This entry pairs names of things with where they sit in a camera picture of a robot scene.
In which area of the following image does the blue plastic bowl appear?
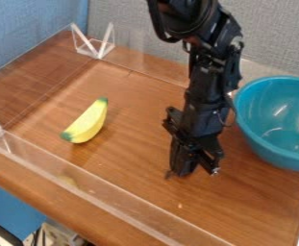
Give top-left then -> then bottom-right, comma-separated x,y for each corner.
234,76 -> 299,171

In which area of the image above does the clear acrylic back barrier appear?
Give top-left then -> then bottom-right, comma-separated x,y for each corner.
103,46 -> 286,87

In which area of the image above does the clear acrylic front barrier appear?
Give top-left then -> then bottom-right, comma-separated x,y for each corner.
0,131 -> 233,246

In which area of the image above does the clear acrylic barrier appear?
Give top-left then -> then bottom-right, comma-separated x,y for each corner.
103,46 -> 286,87
0,131 -> 233,246

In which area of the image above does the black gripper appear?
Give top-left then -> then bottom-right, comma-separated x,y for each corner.
163,101 -> 229,179

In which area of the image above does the black blue robot arm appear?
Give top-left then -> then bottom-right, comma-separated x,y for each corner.
147,0 -> 245,177

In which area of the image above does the clear acrylic corner bracket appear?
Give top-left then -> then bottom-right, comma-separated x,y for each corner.
71,23 -> 117,60

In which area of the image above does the yellow toy banana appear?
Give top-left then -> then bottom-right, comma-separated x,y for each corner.
61,97 -> 109,143

